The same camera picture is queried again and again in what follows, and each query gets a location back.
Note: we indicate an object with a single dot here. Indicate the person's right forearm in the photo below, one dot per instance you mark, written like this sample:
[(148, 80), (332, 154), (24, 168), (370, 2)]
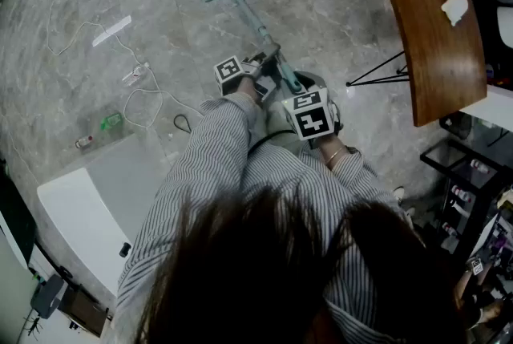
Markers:
[(352, 170)]

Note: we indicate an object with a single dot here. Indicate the white crumpled tissue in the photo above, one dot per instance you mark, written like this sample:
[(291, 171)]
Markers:
[(455, 7)]

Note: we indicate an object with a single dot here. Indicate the brown cardboard box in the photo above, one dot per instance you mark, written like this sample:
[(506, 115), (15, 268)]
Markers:
[(84, 312)]

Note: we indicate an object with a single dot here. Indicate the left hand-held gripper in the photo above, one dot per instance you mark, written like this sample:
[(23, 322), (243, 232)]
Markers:
[(228, 70)]

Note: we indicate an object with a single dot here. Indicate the white power strip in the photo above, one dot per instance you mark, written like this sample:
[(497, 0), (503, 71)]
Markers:
[(135, 74)]

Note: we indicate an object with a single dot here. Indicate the black hairpin table leg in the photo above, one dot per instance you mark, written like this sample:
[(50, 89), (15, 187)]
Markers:
[(380, 74)]

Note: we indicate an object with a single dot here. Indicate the grey chair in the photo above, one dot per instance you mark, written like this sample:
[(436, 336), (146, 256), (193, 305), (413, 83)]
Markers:
[(48, 296)]

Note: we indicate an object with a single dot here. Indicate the black round fan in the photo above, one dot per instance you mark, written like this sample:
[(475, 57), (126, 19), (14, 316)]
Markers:
[(457, 126)]

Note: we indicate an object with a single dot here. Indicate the white rounded table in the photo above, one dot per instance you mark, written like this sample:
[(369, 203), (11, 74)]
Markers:
[(80, 214)]

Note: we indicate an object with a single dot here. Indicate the white counter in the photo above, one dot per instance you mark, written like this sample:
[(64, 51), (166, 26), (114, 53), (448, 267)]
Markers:
[(491, 108)]

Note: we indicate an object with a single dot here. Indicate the black monitor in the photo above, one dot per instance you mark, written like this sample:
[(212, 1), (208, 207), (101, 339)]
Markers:
[(14, 218)]

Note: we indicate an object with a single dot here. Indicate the small clear bottle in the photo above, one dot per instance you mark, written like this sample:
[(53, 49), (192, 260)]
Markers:
[(84, 141)]

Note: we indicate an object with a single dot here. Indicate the green small bottle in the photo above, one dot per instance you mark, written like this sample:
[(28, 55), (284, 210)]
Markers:
[(111, 121)]

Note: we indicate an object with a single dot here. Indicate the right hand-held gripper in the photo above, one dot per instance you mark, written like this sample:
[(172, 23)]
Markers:
[(310, 122)]

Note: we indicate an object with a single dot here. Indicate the white bottle red label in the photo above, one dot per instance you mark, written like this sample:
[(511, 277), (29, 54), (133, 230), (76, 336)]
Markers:
[(450, 229), (479, 166), (461, 193)]

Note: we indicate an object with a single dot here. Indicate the striped shirt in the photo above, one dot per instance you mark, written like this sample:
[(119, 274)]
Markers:
[(272, 174)]

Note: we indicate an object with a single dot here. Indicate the teal mop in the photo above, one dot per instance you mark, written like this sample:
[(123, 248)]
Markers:
[(248, 15)]

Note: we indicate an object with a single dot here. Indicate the person's left forearm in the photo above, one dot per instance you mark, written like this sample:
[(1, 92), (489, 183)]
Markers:
[(224, 122)]

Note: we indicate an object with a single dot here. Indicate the curved wooden table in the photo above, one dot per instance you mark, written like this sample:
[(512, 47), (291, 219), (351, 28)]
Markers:
[(433, 33)]

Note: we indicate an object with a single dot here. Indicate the pale green trousers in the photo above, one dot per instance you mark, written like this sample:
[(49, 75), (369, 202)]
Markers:
[(276, 122)]

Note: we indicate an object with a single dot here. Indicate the black metal shelf rack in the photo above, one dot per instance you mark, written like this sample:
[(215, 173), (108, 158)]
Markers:
[(485, 206)]

